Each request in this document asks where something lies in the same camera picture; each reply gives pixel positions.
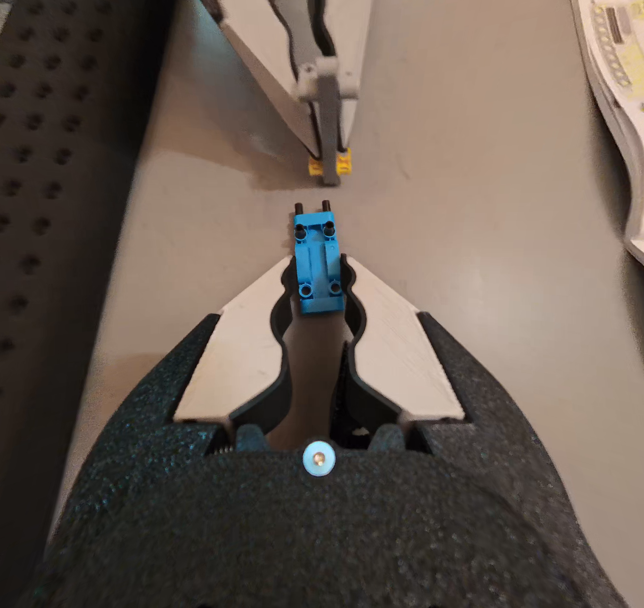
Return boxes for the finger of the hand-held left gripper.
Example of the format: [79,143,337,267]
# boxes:
[321,0,379,151]
[203,0,324,161]

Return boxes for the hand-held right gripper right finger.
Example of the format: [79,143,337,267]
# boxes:
[332,253,466,450]

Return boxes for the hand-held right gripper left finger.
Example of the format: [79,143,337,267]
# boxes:
[173,256,299,435]

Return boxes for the short grey connector piece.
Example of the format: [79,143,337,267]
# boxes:
[296,56,361,101]

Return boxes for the long grey building beam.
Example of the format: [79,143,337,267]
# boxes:
[316,71,343,187]

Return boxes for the blue panel with black pins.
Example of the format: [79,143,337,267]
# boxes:
[292,199,347,317]

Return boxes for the black perforated pad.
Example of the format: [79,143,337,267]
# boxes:
[0,0,178,568]

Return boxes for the instruction booklet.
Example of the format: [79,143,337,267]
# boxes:
[569,0,644,267]

